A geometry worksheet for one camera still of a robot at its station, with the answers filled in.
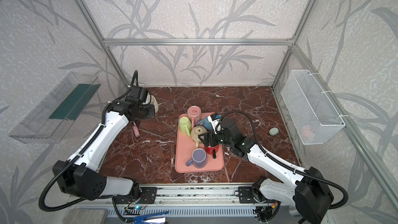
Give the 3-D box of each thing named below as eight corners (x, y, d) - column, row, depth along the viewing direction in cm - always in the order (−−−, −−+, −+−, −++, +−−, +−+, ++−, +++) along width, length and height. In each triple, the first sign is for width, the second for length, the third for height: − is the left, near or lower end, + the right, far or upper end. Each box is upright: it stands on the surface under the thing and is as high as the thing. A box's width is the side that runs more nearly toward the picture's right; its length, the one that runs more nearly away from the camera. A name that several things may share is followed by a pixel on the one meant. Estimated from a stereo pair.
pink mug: (193, 131, 98) (191, 121, 89) (188, 118, 105) (186, 107, 95) (204, 127, 100) (204, 117, 91) (199, 115, 107) (198, 104, 97)
